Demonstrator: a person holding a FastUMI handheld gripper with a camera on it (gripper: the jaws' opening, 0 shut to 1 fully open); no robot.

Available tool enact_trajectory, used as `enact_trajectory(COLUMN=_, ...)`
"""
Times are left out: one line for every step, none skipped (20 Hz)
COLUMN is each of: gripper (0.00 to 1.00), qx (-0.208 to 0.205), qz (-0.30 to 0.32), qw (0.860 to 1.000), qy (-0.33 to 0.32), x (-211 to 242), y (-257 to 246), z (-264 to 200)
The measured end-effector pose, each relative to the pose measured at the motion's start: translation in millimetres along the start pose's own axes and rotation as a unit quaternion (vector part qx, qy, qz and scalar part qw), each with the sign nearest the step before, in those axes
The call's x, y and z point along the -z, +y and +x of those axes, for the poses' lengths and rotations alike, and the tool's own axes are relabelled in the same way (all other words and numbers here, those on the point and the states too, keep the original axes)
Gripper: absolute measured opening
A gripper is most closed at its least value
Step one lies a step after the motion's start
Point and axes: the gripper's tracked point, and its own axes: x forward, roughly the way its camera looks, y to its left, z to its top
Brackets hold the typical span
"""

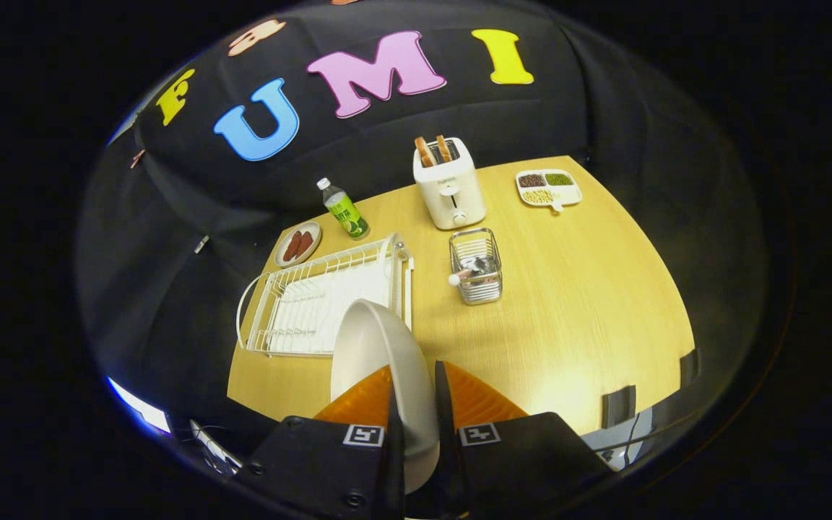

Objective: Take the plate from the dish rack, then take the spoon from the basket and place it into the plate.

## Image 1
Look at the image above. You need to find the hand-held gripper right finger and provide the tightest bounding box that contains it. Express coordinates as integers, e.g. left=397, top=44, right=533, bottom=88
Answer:
left=433, top=360, right=614, bottom=520

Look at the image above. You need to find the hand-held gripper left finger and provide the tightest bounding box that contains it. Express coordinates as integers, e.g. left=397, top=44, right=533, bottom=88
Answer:
left=234, top=365, right=407, bottom=520

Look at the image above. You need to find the white plate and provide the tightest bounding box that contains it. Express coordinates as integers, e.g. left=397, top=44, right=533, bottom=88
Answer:
left=330, top=299, right=440, bottom=495

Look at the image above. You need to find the white wire dish rack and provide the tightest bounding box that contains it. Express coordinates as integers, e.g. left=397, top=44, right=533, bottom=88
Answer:
left=236, top=233, right=415, bottom=358

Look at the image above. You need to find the metal wire basket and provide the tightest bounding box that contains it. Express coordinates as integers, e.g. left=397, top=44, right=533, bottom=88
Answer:
left=448, top=227, right=503, bottom=306

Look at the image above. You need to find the small beige plate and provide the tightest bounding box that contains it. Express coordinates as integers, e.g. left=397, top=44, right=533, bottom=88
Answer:
left=274, top=222, right=323, bottom=268

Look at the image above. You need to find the white divided bean dish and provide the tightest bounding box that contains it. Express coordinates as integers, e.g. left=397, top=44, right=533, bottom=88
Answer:
left=516, top=169, right=583, bottom=212

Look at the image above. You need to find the bright monitor screen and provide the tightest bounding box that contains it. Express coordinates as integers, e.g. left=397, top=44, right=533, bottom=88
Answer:
left=107, top=376, right=171, bottom=434

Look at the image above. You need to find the green label drink bottle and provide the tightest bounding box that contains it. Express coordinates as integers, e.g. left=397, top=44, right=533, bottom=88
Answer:
left=316, top=178, right=371, bottom=241

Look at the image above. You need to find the white toaster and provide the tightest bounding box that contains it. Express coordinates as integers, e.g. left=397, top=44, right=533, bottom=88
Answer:
left=413, top=137, right=487, bottom=230

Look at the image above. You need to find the black backdrop cloth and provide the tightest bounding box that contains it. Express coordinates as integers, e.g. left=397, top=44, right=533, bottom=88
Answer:
left=75, top=0, right=771, bottom=441

